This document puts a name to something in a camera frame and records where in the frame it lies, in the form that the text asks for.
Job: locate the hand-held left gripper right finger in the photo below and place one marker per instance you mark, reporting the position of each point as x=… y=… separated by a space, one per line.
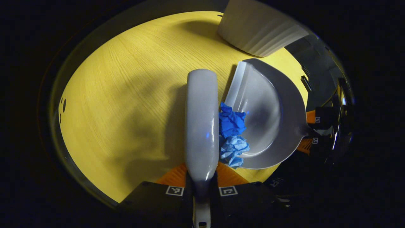
x=246 y=205

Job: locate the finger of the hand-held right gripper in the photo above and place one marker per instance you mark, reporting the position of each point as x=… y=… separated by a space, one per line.
x=324 y=145
x=327 y=117

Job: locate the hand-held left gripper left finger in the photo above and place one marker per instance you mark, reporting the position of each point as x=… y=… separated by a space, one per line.
x=158 y=202

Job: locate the light blue paper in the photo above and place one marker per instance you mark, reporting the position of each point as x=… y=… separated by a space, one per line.
x=234 y=148

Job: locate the grey dustpan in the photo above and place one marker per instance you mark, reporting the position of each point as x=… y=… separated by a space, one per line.
x=269 y=110

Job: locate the dark blue paper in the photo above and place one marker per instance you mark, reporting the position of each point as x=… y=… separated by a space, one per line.
x=232 y=122

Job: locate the small grey broom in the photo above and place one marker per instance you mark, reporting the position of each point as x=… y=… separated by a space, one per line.
x=202 y=126

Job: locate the white ribbed garbage bin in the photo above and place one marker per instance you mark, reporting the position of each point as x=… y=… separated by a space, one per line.
x=256 y=28

